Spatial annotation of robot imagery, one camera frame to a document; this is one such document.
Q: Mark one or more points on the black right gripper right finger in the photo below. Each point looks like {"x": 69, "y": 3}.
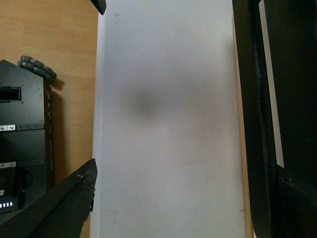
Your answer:
{"x": 100, "y": 5}

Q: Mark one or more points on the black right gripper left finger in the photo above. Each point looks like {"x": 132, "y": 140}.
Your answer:
{"x": 61, "y": 212}

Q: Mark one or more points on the white drawer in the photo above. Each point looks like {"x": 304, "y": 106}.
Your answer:
{"x": 166, "y": 126}

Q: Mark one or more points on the black drawer handle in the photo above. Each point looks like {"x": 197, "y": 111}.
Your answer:
{"x": 277, "y": 54}

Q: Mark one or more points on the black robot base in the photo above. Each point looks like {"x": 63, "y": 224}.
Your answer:
{"x": 26, "y": 139}

